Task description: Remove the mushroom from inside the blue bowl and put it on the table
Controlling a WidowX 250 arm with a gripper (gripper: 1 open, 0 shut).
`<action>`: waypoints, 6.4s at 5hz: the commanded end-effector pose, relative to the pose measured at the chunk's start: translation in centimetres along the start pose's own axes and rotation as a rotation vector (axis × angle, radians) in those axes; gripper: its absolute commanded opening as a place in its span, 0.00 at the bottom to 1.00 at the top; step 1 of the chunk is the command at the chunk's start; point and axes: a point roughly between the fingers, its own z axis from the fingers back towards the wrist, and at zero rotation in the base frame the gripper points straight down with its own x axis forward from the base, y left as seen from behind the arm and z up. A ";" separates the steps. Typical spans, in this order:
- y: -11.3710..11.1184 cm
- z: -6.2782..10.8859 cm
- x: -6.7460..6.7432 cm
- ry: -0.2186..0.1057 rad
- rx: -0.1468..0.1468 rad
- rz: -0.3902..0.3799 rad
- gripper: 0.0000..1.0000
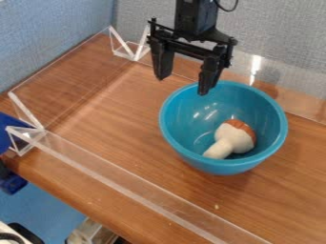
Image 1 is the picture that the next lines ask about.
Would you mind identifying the clear box under table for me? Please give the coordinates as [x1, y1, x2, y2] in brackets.
[67, 218, 119, 244]

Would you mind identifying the blue clamp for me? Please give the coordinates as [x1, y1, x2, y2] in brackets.
[0, 112, 31, 195]

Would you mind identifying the clear acrylic left barrier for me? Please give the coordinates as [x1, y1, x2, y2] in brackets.
[7, 26, 112, 131]

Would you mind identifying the clear acrylic barrier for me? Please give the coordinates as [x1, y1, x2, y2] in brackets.
[5, 126, 271, 244]
[107, 26, 326, 125]
[7, 26, 112, 131]

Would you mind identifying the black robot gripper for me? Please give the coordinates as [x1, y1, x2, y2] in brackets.
[148, 0, 238, 95]

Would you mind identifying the black cable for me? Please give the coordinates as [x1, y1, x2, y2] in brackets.
[212, 0, 239, 13]

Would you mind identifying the clear acrylic back barrier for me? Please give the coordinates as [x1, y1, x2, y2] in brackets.
[107, 26, 326, 125]

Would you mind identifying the clear acrylic front barrier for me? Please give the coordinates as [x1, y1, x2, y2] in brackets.
[5, 126, 271, 244]

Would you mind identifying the blue plastic bowl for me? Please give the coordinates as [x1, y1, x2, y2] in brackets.
[159, 81, 287, 175]

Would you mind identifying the white black object under table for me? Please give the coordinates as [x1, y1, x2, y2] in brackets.
[0, 221, 44, 244]

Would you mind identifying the white brown toy mushroom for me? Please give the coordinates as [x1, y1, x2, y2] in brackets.
[203, 119, 257, 159]

